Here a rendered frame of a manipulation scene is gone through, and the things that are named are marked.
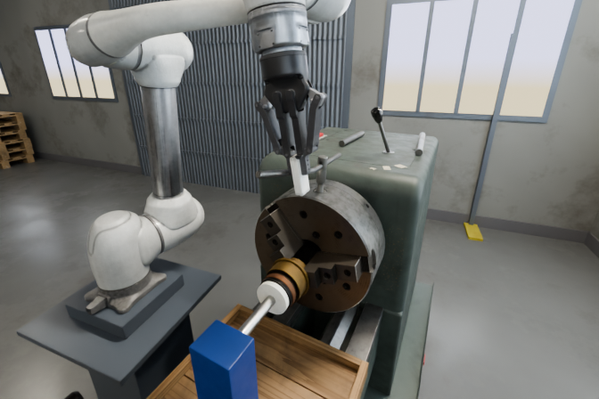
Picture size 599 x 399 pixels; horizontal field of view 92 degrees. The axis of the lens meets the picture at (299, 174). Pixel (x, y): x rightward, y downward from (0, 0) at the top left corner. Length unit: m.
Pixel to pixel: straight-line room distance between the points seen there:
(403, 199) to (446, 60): 2.42
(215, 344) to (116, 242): 0.60
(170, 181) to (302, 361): 0.68
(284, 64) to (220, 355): 0.44
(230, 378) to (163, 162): 0.72
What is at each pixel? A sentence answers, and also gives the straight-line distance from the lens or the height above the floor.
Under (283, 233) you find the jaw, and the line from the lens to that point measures 0.66.
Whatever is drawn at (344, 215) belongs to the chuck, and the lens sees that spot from 0.62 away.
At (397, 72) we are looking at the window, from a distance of 3.07.
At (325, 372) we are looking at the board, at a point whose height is 0.89.
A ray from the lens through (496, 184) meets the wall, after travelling 3.37.
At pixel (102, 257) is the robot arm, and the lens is 1.06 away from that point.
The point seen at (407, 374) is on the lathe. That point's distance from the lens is 1.23.
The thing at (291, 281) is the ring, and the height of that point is 1.11.
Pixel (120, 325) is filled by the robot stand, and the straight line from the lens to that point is 1.09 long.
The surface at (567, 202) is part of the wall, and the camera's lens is 3.59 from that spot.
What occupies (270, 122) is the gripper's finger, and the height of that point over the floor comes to 1.42.
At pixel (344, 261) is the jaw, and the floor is 1.12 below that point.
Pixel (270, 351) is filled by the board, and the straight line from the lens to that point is 0.79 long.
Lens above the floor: 1.50
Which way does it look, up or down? 20 degrees down
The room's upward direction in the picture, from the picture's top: straight up
